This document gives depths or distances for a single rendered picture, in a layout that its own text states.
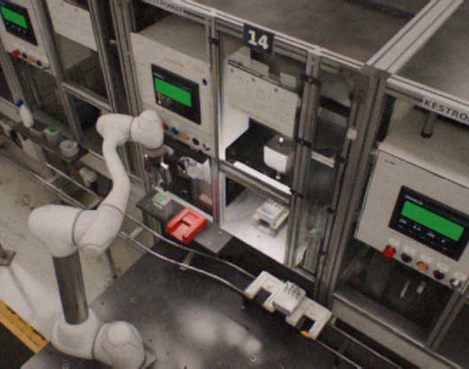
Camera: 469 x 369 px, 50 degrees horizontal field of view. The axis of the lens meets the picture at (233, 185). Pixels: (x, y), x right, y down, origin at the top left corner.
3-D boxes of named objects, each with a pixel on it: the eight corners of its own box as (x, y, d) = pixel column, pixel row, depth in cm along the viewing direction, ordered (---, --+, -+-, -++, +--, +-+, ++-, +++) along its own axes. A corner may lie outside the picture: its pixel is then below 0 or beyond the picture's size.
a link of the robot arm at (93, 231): (121, 205, 183) (86, 198, 185) (102, 244, 171) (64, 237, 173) (126, 227, 193) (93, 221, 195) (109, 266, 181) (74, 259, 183)
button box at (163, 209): (154, 213, 259) (151, 198, 250) (164, 205, 263) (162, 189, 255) (165, 220, 255) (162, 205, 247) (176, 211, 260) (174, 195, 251)
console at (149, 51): (140, 125, 237) (125, 35, 204) (180, 96, 253) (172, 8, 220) (209, 162, 219) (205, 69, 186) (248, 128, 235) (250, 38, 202)
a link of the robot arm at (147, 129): (168, 135, 227) (140, 131, 229) (164, 107, 216) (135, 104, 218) (160, 151, 220) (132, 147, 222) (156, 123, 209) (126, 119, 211)
